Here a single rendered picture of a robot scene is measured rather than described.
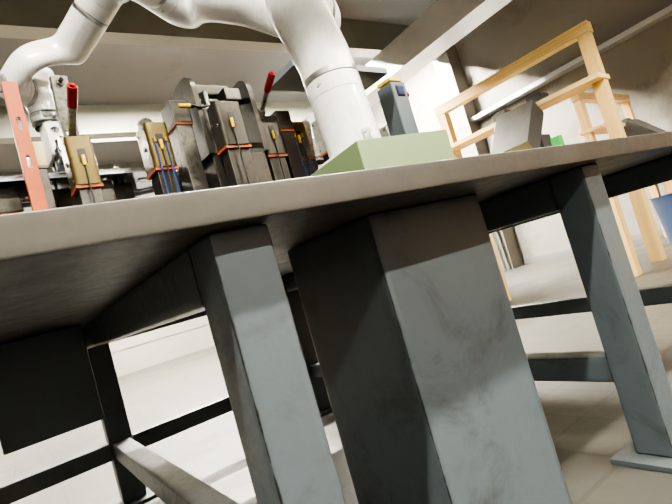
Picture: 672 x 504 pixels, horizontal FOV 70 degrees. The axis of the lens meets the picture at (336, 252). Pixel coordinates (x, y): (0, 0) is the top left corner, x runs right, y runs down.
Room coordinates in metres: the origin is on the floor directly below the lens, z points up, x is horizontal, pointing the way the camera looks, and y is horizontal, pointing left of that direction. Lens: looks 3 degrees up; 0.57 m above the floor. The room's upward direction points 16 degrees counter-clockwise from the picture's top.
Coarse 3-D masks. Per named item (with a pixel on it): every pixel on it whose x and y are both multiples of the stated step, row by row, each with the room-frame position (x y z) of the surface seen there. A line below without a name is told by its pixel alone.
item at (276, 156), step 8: (264, 120) 1.34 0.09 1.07; (272, 120) 1.36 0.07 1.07; (264, 128) 1.33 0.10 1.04; (272, 128) 1.35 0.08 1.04; (272, 136) 1.34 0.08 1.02; (280, 136) 1.36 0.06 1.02; (272, 144) 1.34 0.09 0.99; (280, 144) 1.36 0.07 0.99; (272, 152) 1.34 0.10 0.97; (280, 152) 1.35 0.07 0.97; (272, 160) 1.34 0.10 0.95; (280, 160) 1.34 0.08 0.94; (272, 168) 1.34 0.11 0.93; (280, 168) 1.36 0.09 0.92; (272, 176) 1.35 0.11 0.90; (280, 176) 1.35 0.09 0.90; (288, 176) 1.37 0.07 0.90
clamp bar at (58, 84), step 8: (56, 80) 1.08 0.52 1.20; (64, 80) 1.09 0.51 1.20; (56, 88) 1.08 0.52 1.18; (64, 88) 1.09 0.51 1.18; (56, 96) 1.08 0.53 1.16; (64, 96) 1.09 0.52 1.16; (56, 104) 1.08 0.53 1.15; (64, 104) 1.09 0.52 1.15; (56, 112) 1.10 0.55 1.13; (64, 112) 1.09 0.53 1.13; (64, 120) 1.09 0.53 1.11; (64, 128) 1.09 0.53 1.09; (64, 136) 1.09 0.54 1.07
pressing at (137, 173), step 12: (120, 168) 1.21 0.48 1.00; (132, 168) 1.23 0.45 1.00; (144, 168) 1.25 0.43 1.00; (0, 180) 1.04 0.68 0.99; (12, 180) 1.06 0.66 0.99; (24, 180) 1.10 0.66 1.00; (60, 180) 1.17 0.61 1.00; (132, 180) 1.32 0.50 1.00; (24, 192) 1.18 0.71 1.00; (144, 192) 1.45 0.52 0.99; (24, 204) 1.25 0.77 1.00
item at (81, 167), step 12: (60, 144) 1.08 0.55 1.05; (72, 144) 1.06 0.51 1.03; (84, 144) 1.07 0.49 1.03; (72, 156) 1.05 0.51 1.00; (84, 156) 1.06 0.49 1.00; (72, 168) 1.05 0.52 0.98; (84, 168) 1.07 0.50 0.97; (96, 168) 1.08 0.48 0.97; (72, 180) 1.06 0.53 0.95; (84, 180) 1.06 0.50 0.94; (96, 180) 1.08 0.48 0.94; (72, 192) 1.09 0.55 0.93; (84, 192) 1.07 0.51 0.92; (96, 192) 1.08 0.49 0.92
